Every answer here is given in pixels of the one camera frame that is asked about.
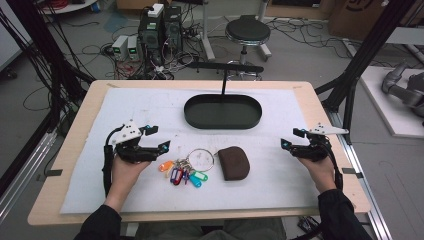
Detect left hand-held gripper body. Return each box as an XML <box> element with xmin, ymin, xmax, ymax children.
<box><xmin>111</xmin><ymin>119</ymin><xmax>161</xmax><ymax>165</ymax></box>

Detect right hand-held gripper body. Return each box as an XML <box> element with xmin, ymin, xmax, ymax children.
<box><xmin>290</xmin><ymin>122</ymin><xmax>350</xmax><ymax>164</ymax></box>

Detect key ring with coloured tags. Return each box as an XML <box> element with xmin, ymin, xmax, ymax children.
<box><xmin>158</xmin><ymin>148</ymin><xmax>216</xmax><ymax>189</ymax></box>

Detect brown pouch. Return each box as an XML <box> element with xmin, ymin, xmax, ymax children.
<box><xmin>217</xmin><ymin>145</ymin><xmax>251</xmax><ymax>182</ymax></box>

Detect black oval tray with hanger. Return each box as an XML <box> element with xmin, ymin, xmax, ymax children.
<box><xmin>183</xmin><ymin>61</ymin><xmax>265</xmax><ymax>131</ymax></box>

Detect person's right hand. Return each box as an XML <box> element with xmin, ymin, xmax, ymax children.
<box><xmin>297</xmin><ymin>155</ymin><xmax>338</xmax><ymax>195</ymax></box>

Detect person's left hand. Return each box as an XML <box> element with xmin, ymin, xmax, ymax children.
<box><xmin>106</xmin><ymin>155</ymin><xmax>152</xmax><ymax>202</ymax></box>

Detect white table mat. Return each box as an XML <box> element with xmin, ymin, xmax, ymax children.
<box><xmin>59</xmin><ymin>87</ymin><xmax>322</xmax><ymax>215</ymax></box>

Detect black device under table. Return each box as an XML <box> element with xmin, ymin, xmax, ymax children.
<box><xmin>297</xmin><ymin>216</ymin><xmax>322</xmax><ymax>235</ymax></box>

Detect white platform board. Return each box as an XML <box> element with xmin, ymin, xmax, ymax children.
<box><xmin>359</xmin><ymin>65</ymin><xmax>424</xmax><ymax>140</ymax></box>

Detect white power supply unit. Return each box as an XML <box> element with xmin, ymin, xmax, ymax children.
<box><xmin>111</xmin><ymin>34</ymin><xmax>130</xmax><ymax>62</ymax></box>
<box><xmin>126</xmin><ymin>34</ymin><xmax>141</xmax><ymax>62</ymax></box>

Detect white desk leg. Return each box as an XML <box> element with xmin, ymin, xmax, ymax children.
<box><xmin>257</xmin><ymin>0</ymin><xmax>273</xmax><ymax>62</ymax></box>
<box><xmin>199</xmin><ymin>0</ymin><xmax>217</xmax><ymax>62</ymax></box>

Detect black computer tower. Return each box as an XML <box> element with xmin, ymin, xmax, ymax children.
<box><xmin>164</xmin><ymin>5</ymin><xmax>184</xmax><ymax>53</ymax></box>
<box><xmin>137</xmin><ymin>13</ymin><xmax>166</xmax><ymax>65</ymax></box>

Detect person's legs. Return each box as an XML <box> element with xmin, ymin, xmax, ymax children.
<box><xmin>135</xmin><ymin>217</ymin><xmax>288</xmax><ymax>240</ymax></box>

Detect black round stool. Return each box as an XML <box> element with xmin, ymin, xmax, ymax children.
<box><xmin>224</xmin><ymin>14</ymin><xmax>272</xmax><ymax>81</ymax></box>

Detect white box on tower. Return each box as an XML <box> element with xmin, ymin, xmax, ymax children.
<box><xmin>147</xmin><ymin>3</ymin><xmax>165</xmax><ymax>19</ymax></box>

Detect cardboard box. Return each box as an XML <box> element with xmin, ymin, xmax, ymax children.
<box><xmin>327</xmin><ymin>0</ymin><xmax>389</xmax><ymax>42</ymax></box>

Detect right hand-held gripper cable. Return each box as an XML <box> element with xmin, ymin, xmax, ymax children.
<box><xmin>324</xmin><ymin>141</ymin><xmax>344</xmax><ymax>192</ymax></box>

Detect hand-held gripper cable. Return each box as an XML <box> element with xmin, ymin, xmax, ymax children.
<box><xmin>102</xmin><ymin>125</ymin><xmax>125</xmax><ymax>198</ymax></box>
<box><xmin>324</xmin><ymin>141</ymin><xmax>344</xmax><ymax>192</ymax></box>

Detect left hand-held gripper cable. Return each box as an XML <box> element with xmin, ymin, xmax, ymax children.
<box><xmin>102</xmin><ymin>125</ymin><xmax>125</xmax><ymax>198</ymax></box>

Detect aluminium rail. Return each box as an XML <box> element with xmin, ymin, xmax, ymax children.
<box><xmin>0</xmin><ymin>130</ymin><xmax>58</xmax><ymax>222</ymax></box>
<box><xmin>327</xmin><ymin>111</ymin><xmax>394</xmax><ymax>240</ymax></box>

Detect tangle of floor cables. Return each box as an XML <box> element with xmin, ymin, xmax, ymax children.
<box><xmin>99</xmin><ymin>13</ymin><xmax>208</xmax><ymax>81</ymax></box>

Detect black frame strut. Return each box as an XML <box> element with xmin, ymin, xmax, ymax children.
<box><xmin>314</xmin><ymin>0</ymin><xmax>418</xmax><ymax>145</ymax></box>

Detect black frame with cables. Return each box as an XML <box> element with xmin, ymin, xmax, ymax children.
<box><xmin>0</xmin><ymin>0</ymin><xmax>97</xmax><ymax>198</ymax></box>

